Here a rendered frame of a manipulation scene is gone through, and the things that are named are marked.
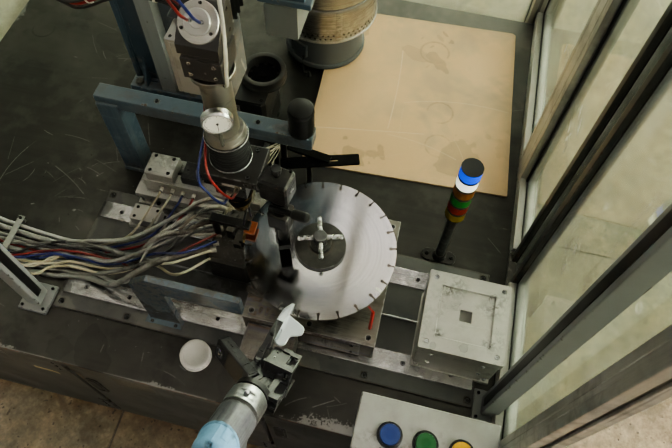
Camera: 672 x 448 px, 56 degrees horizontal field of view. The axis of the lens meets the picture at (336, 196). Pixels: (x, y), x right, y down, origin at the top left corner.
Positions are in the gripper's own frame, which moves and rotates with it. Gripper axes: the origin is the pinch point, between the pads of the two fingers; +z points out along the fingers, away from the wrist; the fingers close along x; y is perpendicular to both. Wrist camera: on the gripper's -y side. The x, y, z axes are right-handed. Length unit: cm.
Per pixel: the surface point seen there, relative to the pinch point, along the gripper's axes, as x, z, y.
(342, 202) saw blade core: 21.4, 22.1, 0.1
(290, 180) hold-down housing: 38.3, -7.2, -4.2
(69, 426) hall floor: -94, 19, -65
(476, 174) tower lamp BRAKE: 42, 15, 25
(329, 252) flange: 15.4, 10.5, 2.8
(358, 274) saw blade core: 13.7, 9.7, 10.3
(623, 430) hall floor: -53, 80, 103
